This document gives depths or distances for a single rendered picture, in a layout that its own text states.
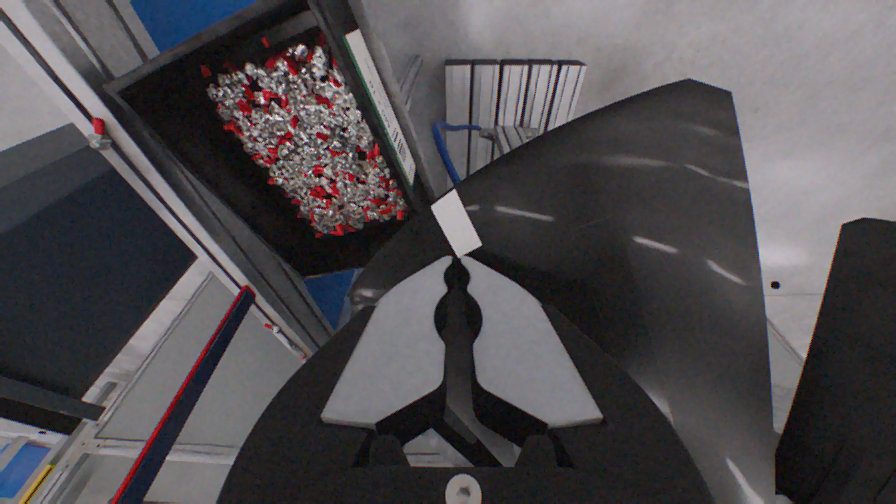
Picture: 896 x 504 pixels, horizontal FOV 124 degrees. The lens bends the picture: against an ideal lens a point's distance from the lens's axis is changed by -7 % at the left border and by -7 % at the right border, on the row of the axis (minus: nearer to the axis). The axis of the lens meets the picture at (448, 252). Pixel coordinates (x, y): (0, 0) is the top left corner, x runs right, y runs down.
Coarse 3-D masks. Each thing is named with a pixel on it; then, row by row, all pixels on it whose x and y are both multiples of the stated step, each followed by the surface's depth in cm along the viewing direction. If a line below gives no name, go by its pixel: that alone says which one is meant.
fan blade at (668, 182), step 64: (576, 128) 11; (640, 128) 10; (704, 128) 9; (448, 192) 14; (512, 192) 12; (576, 192) 11; (640, 192) 10; (704, 192) 9; (384, 256) 17; (512, 256) 13; (576, 256) 11; (640, 256) 10; (704, 256) 9; (448, 320) 16; (576, 320) 12; (640, 320) 10; (704, 320) 9; (448, 384) 18; (640, 384) 11; (704, 384) 10; (768, 384) 9; (512, 448) 16; (704, 448) 10; (768, 448) 9
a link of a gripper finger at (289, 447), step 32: (352, 320) 8; (320, 352) 7; (352, 352) 7; (288, 384) 7; (320, 384) 6; (288, 416) 6; (320, 416) 6; (256, 448) 5; (288, 448) 5; (320, 448) 5; (352, 448) 5; (256, 480) 5; (288, 480) 5
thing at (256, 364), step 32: (224, 288) 124; (192, 320) 112; (256, 320) 112; (160, 352) 102; (192, 352) 102; (256, 352) 102; (288, 352) 102; (128, 384) 93; (160, 384) 93; (224, 384) 94; (256, 384) 94; (128, 416) 86; (160, 416) 86; (192, 416) 86; (224, 416) 86; (256, 416) 86; (416, 448) 80
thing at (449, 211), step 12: (444, 204) 14; (456, 204) 14; (444, 216) 14; (456, 216) 14; (444, 228) 14; (456, 228) 14; (468, 228) 14; (456, 240) 14; (468, 240) 14; (456, 252) 14
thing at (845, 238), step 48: (864, 240) 19; (864, 288) 18; (816, 336) 19; (864, 336) 17; (816, 384) 18; (864, 384) 16; (816, 432) 17; (864, 432) 16; (816, 480) 16; (864, 480) 15
